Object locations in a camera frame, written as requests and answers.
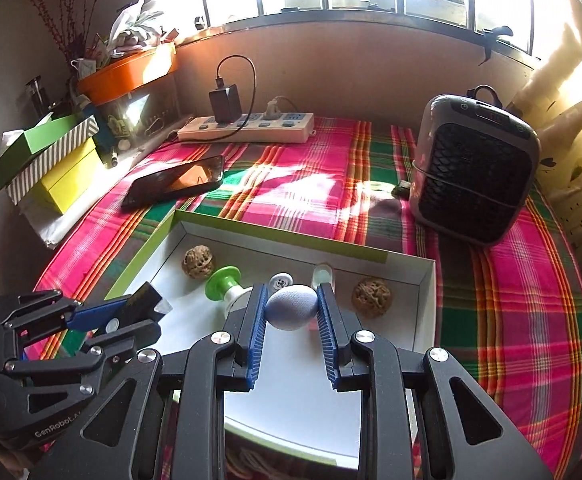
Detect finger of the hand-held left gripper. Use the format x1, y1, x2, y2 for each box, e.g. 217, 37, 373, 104
0, 321, 163, 456
0, 289, 136, 333

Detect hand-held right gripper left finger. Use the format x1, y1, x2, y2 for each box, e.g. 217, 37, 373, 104
28, 282, 272, 480

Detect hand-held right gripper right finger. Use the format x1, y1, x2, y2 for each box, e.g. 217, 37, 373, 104
316, 282, 554, 480

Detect grey egg-shaped ball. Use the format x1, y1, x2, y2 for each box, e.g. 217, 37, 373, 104
266, 284, 320, 332

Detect carved brown walnut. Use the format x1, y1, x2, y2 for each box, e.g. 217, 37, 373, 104
181, 244, 217, 279
351, 277, 390, 319

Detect small translucent cylinder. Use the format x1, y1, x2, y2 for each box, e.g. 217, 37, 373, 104
312, 262, 334, 291

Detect green and white spool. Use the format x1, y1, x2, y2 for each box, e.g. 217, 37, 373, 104
205, 265, 252, 317

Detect green cardboard box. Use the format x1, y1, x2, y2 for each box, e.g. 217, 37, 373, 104
103, 209, 437, 466

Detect yellow box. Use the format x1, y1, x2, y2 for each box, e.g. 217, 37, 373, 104
33, 137, 104, 216

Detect black smartphone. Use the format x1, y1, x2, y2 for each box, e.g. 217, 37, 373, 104
120, 154, 226, 211

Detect striped box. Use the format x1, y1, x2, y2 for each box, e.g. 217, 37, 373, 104
5, 117, 101, 206

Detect green tissue box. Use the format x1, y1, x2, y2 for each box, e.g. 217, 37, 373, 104
0, 113, 101, 195

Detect plaid tablecloth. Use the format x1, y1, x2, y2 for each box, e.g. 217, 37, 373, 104
23, 115, 582, 480

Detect white tissue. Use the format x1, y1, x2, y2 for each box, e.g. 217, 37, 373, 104
0, 129, 26, 151

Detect white power strip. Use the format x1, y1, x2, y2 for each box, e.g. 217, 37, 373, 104
177, 112, 316, 145

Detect glass tank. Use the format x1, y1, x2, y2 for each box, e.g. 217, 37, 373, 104
90, 72, 185, 161

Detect grey fan heater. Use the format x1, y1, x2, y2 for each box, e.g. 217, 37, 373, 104
408, 84, 542, 247

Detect white plug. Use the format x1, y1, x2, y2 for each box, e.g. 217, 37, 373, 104
262, 97, 286, 122

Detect dark glass jar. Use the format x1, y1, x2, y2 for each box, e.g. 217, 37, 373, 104
24, 75, 54, 117

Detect black charger adapter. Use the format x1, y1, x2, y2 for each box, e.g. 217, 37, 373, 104
208, 85, 243, 124

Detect orange tray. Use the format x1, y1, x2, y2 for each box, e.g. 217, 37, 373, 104
76, 42, 179, 107

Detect white plastic bag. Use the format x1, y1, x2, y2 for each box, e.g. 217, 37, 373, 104
106, 0, 167, 51

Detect red dried branches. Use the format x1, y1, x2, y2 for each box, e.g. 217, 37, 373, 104
25, 0, 112, 69

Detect cream heart print curtain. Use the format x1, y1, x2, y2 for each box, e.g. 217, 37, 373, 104
508, 0, 582, 303

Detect black cloth tie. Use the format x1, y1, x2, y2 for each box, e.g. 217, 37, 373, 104
478, 24, 515, 66

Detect black charger cable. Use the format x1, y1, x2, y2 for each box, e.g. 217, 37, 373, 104
214, 54, 258, 144

